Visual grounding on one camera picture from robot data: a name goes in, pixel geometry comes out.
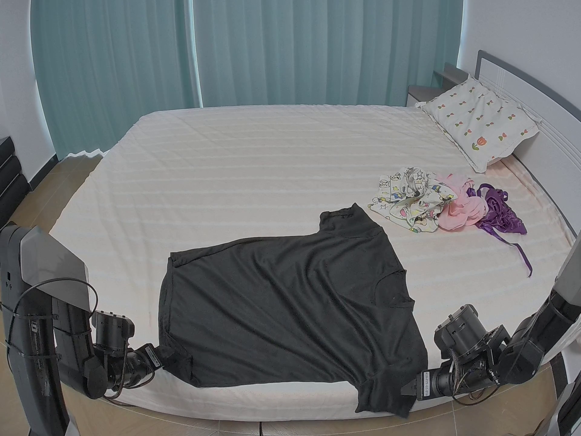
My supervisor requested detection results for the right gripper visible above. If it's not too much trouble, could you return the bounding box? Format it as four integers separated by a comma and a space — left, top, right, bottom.
417, 365, 458, 401

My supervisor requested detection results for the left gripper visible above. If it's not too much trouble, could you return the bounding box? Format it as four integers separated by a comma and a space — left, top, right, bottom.
119, 343, 165, 388

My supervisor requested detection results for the black T-shirt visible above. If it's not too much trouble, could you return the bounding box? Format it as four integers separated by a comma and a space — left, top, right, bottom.
156, 203, 429, 419

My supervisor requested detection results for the bed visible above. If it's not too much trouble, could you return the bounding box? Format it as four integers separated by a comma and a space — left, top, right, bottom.
48, 49, 581, 421

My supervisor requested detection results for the pink garment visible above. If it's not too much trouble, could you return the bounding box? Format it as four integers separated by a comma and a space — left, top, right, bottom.
436, 172, 488, 231

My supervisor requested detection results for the purple garment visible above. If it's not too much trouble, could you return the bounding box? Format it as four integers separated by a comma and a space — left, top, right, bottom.
468, 183, 534, 278

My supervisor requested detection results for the white printed garment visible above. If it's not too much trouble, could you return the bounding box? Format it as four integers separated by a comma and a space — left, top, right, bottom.
367, 166, 457, 235

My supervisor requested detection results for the black chest of drawers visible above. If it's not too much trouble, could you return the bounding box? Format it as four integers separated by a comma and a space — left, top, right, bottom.
0, 135, 29, 230

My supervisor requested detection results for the white printed pillow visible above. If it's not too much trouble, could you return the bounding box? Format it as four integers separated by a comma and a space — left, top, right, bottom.
415, 74, 541, 173

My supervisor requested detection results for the grey bedside table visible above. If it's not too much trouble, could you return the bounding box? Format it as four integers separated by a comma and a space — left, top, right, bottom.
407, 62, 469, 106

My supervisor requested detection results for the blue-green curtain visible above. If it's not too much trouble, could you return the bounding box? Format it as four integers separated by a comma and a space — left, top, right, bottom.
31, 0, 202, 158
191, 0, 464, 108

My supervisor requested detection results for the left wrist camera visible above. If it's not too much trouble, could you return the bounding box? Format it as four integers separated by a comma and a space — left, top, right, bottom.
92, 311, 135, 353

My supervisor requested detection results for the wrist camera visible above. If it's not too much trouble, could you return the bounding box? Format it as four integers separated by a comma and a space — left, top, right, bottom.
92, 311, 135, 353
433, 304, 509, 371

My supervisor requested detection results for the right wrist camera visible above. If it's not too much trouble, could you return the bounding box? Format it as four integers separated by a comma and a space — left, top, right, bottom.
433, 304, 509, 371

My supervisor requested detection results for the black cable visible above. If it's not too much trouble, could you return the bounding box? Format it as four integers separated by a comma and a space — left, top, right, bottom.
7, 277, 100, 362

